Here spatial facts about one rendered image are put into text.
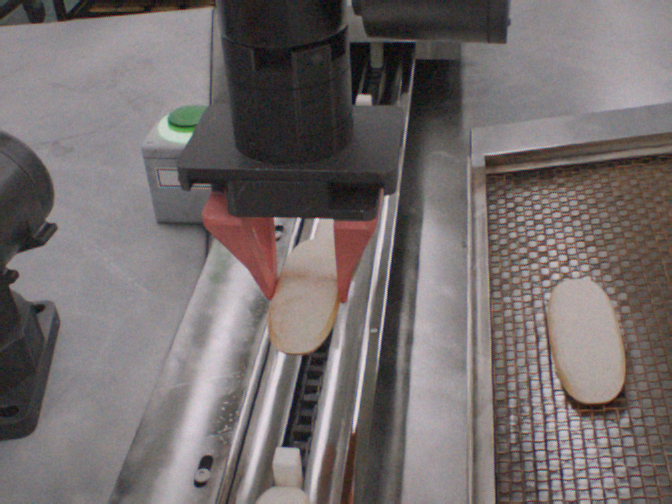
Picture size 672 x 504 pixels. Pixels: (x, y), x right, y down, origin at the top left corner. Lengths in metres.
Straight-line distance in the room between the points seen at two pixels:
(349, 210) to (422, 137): 0.44
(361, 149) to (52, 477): 0.28
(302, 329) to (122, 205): 0.36
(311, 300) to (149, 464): 0.13
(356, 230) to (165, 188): 0.33
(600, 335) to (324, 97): 0.20
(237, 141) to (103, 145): 0.48
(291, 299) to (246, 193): 0.08
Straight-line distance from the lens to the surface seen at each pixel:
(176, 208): 0.71
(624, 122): 0.69
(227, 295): 0.57
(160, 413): 0.50
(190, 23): 1.14
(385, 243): 0.61
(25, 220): 0.53
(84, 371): 0.60
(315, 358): 0.55
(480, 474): 0.42
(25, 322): 0.58
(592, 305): 0.49
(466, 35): 0.35
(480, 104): 0.89
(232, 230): 0.41
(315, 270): 0.47
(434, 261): 0.66
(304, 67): 0.36
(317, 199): 0.39
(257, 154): 0.39
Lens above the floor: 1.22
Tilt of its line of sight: 37 degrees down
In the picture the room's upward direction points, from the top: 3 degrees counter-clockwise
